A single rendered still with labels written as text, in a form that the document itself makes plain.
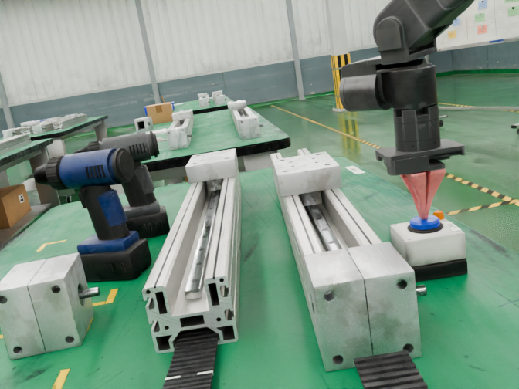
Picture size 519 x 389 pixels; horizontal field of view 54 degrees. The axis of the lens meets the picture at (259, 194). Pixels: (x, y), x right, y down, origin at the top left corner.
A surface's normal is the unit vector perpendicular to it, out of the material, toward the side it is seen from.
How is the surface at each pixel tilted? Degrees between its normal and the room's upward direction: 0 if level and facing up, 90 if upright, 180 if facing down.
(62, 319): 90
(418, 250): 90
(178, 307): 0
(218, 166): 90
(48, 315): 90
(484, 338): 0
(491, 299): 0
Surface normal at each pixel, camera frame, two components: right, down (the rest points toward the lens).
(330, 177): 0.03, 0.23
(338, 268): -0.15, -0.96
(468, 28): -0.89, 0.24
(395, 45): -0.68, 0.34
